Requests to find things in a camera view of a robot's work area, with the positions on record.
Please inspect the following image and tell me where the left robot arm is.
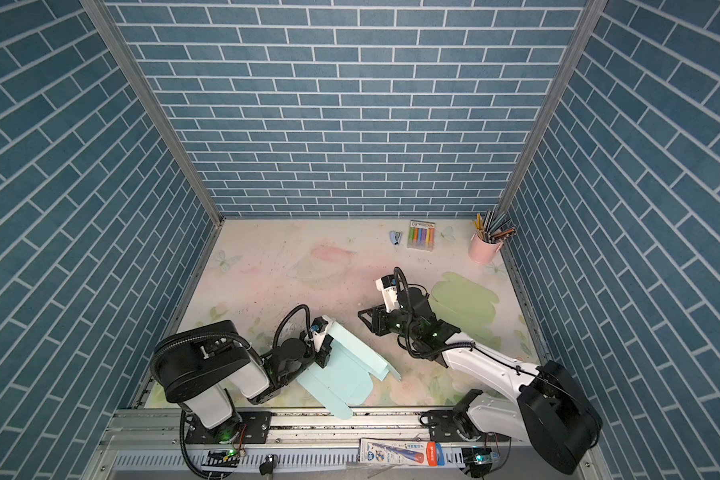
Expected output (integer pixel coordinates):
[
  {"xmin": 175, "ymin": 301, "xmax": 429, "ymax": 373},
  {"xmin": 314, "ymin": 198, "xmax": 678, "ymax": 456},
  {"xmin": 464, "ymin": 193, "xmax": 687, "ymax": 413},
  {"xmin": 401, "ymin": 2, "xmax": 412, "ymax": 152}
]
[{"xmin": 150, "ymin": 317, "xmax": 332, "ymax": 430}]

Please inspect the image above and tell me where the coloured marker pack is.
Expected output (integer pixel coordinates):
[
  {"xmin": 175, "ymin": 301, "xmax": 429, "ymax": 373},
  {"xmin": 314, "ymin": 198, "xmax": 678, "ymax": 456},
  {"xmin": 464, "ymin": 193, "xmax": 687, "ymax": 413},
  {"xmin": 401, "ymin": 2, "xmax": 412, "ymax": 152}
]
[{"xmin": 407, "ymin": 220, "xmax": 436, "ymax": 251}]

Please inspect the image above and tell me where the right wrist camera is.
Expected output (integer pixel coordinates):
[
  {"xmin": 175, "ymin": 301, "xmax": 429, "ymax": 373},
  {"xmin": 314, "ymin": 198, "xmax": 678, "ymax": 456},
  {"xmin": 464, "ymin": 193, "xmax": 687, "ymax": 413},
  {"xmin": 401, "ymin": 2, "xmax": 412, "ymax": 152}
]
[{"xmin": 375, "ymin": 274, "xmax": 400, "ymax": 313}]

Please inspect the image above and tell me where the red white blue package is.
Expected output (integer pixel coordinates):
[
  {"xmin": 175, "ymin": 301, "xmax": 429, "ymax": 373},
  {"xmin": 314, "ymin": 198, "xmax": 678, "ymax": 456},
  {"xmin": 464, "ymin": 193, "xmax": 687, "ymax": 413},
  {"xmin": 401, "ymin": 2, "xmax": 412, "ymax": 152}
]
[{"xmin": 359, "ymin": 438, "xmax": 445, "ymax": 467}]

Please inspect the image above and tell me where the pink pencil cup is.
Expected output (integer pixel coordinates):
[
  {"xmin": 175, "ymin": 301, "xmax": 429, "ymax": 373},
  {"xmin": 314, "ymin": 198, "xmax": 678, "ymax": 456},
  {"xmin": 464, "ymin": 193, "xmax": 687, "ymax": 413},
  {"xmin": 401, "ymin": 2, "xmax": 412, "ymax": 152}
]
[{"xmin": 468, "ymin": 233, "xmax": 504, "ymax": 265}]

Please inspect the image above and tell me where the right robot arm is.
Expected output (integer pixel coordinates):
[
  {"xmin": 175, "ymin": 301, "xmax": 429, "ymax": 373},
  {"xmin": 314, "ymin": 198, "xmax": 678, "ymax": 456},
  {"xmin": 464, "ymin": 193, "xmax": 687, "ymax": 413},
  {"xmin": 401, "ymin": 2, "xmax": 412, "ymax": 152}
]
[{"xmin": 357, "ymin": 286, "xmax": 603, "ymax": 474}]

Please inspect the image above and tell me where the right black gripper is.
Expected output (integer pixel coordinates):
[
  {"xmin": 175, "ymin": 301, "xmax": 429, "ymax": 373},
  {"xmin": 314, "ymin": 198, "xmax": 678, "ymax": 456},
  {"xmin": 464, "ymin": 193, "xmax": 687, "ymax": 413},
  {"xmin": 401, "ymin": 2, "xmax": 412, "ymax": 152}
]
[{"xmin": 357, "ymin": 304, "xmax": 421, "ymax": 341}]

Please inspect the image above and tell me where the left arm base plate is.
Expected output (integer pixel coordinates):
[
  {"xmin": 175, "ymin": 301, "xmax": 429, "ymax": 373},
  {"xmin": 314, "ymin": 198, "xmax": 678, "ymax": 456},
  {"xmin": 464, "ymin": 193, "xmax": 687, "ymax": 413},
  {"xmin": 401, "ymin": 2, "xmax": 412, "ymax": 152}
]
[{"xmin": 184, "ymin": 410, "xmax": 273, "ymax": 445}]

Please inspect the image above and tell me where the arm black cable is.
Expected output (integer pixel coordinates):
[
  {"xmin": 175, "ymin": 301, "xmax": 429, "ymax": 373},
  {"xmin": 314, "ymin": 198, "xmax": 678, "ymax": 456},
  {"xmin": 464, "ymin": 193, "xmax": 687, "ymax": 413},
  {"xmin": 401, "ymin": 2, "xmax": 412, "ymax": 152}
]
[
  {"xmin": 392, "ymin": 266, "xmax": 475, "ymax": 361},
  {"xmin": 271, "ymin": 303, "xmax": 312, "ymax": 361}
]

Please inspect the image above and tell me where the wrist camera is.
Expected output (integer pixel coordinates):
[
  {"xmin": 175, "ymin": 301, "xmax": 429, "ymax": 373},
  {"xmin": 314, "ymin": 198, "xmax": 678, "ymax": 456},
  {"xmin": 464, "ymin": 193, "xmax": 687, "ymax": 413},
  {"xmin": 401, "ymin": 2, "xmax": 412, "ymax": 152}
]
[
  {"xmin": 310, "ymin": 316, "xmax": 333, "ymax": 352},
  {"xmin": 375, "ymin": 274, "xmax": 400, "ymax": 313}
]

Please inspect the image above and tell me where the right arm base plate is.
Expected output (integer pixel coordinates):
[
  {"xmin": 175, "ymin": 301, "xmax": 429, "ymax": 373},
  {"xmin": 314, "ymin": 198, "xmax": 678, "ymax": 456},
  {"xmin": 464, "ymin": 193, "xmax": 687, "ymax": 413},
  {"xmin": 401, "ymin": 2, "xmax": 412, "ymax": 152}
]
[{"xmin": 418, "ymin": 409, "xmax": 509, "ymax": 443}]

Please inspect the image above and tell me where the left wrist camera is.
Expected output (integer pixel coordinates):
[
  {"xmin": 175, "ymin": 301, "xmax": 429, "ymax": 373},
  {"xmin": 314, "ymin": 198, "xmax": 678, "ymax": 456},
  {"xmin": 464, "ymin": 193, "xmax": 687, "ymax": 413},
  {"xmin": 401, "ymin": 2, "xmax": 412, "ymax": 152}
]
[{"xmin": 310, "ymin": 316, "xmax": 333, "ymax": 352}]

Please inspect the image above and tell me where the light green paper box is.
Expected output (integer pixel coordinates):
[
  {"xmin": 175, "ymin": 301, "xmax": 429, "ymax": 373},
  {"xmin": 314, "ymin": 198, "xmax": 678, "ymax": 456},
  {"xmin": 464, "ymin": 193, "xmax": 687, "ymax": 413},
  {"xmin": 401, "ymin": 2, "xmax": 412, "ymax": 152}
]
[{"xmin": 429, "ymin": 272, "xmax": 502, "ymax": 350}]

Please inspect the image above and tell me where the light blue paper box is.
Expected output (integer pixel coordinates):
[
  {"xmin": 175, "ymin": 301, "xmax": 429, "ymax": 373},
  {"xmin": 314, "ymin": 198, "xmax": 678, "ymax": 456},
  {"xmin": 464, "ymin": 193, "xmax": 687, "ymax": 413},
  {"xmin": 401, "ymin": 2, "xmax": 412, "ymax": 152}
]
[{"xmin": 297, "ymin": 319, "xmax": 401, "ymax": 420}]

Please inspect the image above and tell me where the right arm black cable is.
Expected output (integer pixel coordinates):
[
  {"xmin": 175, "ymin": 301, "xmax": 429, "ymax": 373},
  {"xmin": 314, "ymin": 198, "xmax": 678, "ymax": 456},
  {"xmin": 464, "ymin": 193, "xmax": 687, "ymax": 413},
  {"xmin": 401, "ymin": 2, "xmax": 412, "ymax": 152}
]
[{"xmin": 392, "ymin": 266, "xmax": 475, "ymax": 361}]

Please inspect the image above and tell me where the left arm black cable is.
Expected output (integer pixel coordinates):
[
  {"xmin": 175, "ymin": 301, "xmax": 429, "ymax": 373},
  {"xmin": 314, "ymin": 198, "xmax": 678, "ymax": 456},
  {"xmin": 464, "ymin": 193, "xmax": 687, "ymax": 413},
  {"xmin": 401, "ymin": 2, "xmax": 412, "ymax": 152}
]
[{"xmin": 271, "ymin": 303, "xmax": 312, "ymax": 361}]

